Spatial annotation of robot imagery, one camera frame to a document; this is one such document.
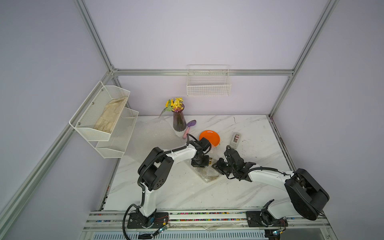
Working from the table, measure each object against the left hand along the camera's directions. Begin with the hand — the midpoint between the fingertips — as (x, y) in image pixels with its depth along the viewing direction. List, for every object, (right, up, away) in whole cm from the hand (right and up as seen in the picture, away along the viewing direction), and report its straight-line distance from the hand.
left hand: (204, 167), depth 91 cm
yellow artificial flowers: (-18, +39, +1) cm, 43 cm away
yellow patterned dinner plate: (+3, +5, -5) cm, 8 cm away
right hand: (+3, +1, -5) cm, 6 cm away
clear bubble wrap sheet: (+2, -1, -10) cm, 10 cm away
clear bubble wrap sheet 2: (-34, +21, +16) cm, 43 cm away
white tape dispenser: (+22, +16, +10) cm, 29 cm away
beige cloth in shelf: (-52, +32, -11) cm, 62 cm away
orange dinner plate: (+7, +18, +15) cm, 25 cm away
